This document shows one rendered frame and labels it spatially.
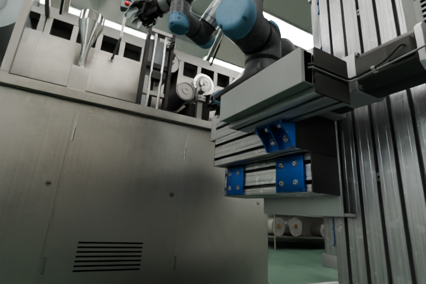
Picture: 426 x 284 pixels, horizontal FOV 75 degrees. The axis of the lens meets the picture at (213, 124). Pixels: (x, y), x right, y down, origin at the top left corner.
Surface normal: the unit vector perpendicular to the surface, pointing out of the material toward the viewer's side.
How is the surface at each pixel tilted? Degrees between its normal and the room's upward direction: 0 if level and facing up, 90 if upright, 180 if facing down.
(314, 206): 90
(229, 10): 98
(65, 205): 90
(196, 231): 90
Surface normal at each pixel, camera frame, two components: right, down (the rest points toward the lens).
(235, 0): -0.57, -0.16
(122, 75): 0.49, -0.24
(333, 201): -0.87, -0.21
